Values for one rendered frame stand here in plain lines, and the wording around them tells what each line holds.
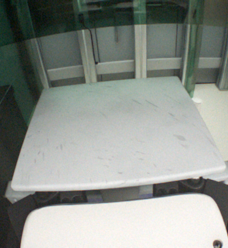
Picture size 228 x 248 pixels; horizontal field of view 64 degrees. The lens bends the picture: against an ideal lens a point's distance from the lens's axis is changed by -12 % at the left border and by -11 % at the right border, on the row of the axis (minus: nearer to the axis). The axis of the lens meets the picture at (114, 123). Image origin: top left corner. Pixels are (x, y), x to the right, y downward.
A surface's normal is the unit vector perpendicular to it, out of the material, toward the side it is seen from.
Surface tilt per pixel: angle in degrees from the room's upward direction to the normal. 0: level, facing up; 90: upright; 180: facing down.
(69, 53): 90
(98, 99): 1
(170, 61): 90
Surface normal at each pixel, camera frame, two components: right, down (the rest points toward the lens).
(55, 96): -0.07, -0.74
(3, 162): 1.00, -0.10
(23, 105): 0.06, 0.67
